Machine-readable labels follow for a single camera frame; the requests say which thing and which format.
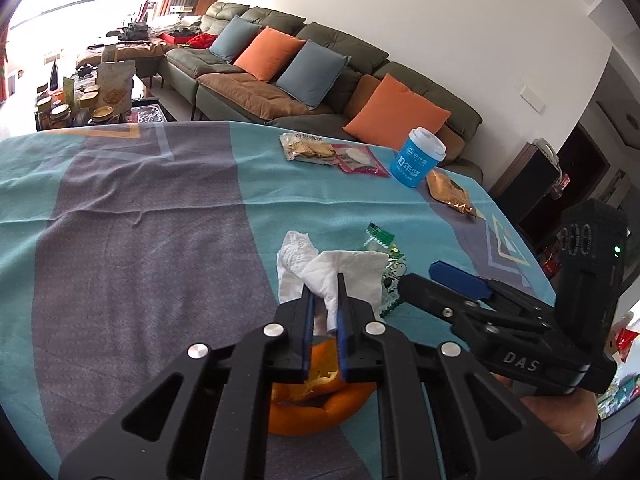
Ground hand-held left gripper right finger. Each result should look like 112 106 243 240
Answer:
336 272 588 480

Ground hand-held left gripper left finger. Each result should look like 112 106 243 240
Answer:
57 284 317 480

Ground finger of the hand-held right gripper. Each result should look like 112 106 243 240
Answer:
397 272 553 358
429 260 557 325

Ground green white cartoon wrapper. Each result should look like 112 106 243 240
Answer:
377 247 408 321

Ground white tissue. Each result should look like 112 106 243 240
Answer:
300 250 390 336
276 230 321 306

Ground person's right forearm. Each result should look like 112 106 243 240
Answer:
575 417 608 480

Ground person's right hand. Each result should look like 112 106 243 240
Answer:
520 394 601 455

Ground green striped candy wrapper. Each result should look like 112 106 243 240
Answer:
364 222 396 251

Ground gold brown snack packet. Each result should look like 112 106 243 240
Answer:
426 169 477 218

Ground colourful bags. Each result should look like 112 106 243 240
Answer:
600 310 640 421

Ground orange peel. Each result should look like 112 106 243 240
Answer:
267 337 378 436

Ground dark wooden cabinet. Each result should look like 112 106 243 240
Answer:
487 142 563 241

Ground blue cup with white lid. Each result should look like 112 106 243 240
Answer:
390 126 447 190

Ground pink snack packet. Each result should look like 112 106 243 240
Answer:
331 142 391 178

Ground orange cushion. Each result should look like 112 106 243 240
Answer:
233 26 307 82
344 73 452 151

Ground teal grey blanket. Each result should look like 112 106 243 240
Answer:
0 121 558 480

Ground clear cracker packet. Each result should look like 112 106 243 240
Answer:
279 132 337 165

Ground green sofa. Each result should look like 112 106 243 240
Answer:
75 1 485 186

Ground large blue cushion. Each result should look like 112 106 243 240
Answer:
276 40 351 110

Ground metal tray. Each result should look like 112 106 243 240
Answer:
131 105 168 125

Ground dark coffee table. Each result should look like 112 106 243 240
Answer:
34 60 176 133

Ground small blue cushion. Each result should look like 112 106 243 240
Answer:
209 15 262 63

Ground beige snack bag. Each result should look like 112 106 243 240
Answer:
96 60 137 121

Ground cluster of lidded jars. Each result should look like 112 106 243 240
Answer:
35 82 118 131

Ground black bag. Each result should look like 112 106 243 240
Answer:
117 22 150 41

